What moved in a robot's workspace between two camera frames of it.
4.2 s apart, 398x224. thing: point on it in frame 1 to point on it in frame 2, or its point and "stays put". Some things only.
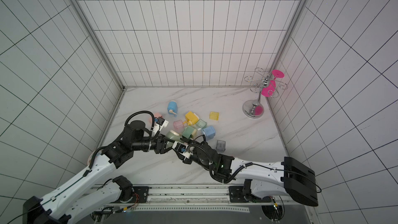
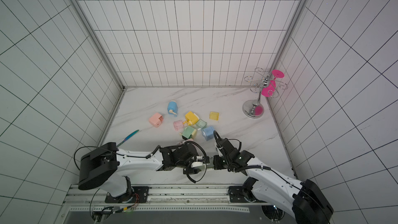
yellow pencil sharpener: x=191 y=119 stays put
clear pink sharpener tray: x=179 y=126 stays put
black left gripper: x=160 y=146 to x=190 y=170
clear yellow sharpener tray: x=214 y=115 stays put
